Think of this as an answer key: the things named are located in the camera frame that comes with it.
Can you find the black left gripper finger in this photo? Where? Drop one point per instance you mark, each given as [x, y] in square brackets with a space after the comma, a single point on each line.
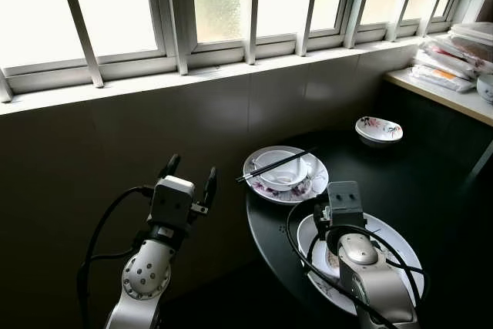
[170, 166]
[209, 186]

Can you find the large floral white plate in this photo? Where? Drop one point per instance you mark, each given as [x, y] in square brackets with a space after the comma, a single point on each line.
[385, 225]

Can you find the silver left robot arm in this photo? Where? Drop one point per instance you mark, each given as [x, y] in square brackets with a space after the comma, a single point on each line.
[142, 283]

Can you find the small floral white plate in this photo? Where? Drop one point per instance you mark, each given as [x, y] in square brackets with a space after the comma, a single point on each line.
[296, 194]

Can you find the small floral white bowl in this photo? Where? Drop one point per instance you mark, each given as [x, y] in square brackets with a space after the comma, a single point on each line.
[379, 130]

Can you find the round dark table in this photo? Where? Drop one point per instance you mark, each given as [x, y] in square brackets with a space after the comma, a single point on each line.
[431, 213]

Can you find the white framed window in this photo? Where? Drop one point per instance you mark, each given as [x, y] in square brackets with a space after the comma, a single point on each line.
[173, 21]

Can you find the beige side countertop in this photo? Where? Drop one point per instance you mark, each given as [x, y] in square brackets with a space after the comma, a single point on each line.
[439, 98]

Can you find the blue white ceramic bowl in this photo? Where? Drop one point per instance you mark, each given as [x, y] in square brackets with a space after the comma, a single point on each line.
[486, 88]

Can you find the white window grille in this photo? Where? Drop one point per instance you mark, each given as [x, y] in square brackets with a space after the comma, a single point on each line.
[78, 21]

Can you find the orange white food packet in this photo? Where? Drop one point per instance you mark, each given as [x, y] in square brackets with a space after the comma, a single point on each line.
[443, 78]

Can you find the red white food packet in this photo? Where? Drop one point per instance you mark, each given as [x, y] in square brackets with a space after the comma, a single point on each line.
[462, 55]

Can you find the white plastic lidded container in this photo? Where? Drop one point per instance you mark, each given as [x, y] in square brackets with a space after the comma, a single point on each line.
[474, 32]

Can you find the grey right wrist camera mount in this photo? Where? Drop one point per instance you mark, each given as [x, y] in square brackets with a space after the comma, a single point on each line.
[347, 206]

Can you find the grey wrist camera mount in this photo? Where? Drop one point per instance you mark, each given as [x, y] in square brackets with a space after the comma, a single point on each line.
[347, 206]
[171, 202]

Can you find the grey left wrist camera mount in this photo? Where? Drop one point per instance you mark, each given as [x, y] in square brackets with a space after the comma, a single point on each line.
[171, 202]

